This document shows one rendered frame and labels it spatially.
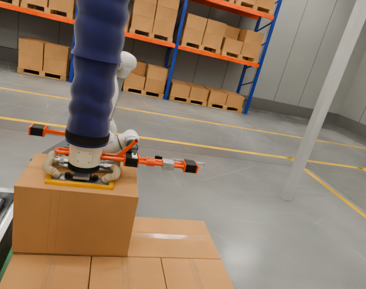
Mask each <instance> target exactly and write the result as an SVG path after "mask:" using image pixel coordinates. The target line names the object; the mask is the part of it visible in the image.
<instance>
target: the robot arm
mask: <svg viewBox="0 0 366 289"><path fill-rule="evenodd" d="M120 56H121V61H122V63H120V64H119V68H118V71H117V73H116V75H115V94H114V97H113V98H112V105H113V110H112V113H111V114H110V131H109V133H110V138H109V141H108V144H107V145H106V146H104V147H103V149H102V152H103V153H112V154H113V153H117V152H118V151H121V150H123V149H124V148H126V147H127V146H128V145H129V144H130V143H131V142H132V141H134V140H135V139H138V143H136V144H135V145H134V146H133V147H132V148H131V149H129V150H128V151H130V152H132V153H131V154H132V158H135V159H138V157H137V153H136V152H137V151H138V146H139V136H138V134H137V132H136V131H134V130H131V129H130V130H127V131H125V132H124V133H122V134H120V135H117V136H115V134H116V131H117V127H116V124H115V122H114V120H113V118H112V117H113V115H114V111H115V108H116V104H117V102H118V99H119V95H120V92H121V89H122V85H123V82H124V79H125V78H126V77H127V76H128V75H129V74H130V72H131V71H133V70H134V69H135V67H136V66H137V59H136V58H135V57H134V56H133V55H132V54H130V53H129V52H124V51H122V52H121V55H120Z"/></svg>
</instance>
